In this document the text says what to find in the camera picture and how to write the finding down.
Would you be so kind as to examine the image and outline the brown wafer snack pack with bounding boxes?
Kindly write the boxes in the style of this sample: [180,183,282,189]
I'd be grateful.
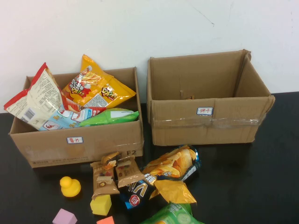
[90,161,120,201]
[115,156,145,189]

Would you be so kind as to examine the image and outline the green snack bag with white label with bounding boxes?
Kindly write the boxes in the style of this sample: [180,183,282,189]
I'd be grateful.
[78,107,140,128]

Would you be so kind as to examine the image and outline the light blue and red snack bag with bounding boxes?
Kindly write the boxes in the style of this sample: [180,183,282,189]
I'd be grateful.
[38,104,107,131]

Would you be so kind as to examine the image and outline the orange foil snack bag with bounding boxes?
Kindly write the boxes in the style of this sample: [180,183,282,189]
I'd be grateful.
[149,179,197,205]

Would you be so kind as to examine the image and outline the short yellow chip bag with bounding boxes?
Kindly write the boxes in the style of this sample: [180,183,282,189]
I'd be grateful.
[88,76,137,110]

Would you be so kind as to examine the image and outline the clear packing tape strip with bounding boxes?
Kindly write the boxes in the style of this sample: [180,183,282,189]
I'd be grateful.
[151,114,267,129]

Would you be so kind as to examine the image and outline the large empty cardboard box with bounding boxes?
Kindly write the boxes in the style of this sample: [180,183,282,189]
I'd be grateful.
[146,49,276,147]

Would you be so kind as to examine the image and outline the cardboard box with F2 print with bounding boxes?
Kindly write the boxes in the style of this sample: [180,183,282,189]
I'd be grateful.
[8,67,144,168]

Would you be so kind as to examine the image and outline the white label with red writing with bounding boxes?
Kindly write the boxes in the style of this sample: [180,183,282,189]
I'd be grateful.
[196,106,214,116]
[66,136,84,145]

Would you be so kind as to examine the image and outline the blue potato chip bag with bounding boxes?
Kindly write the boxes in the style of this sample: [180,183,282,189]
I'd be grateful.
[142,144,202,185]

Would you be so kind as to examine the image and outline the tall yellow chip bag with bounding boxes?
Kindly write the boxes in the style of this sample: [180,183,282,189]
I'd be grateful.
[62,54,115,106]

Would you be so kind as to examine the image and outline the black chip bag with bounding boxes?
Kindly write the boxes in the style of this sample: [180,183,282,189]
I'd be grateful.
[119,179,157,210]

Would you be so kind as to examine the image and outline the yellow foam cube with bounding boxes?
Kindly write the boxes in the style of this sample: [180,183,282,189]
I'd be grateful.
[90,194,112,216]

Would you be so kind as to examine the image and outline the green cucumber chip bag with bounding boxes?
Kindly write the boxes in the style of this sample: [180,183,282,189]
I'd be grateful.
[140,202,205,224]

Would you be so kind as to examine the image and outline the yellow rubber duck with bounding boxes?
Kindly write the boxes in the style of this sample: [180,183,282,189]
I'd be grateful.
[59,176,82,198]

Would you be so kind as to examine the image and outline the red and white chip bag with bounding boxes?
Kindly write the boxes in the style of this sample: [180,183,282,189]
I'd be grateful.
[3,62,69,131]

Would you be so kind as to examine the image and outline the orange foam block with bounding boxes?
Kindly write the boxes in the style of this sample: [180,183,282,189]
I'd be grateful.
[96,216,115,224]

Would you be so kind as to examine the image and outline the pink foam cube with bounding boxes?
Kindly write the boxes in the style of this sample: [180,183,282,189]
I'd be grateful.
[52,208,78,224]

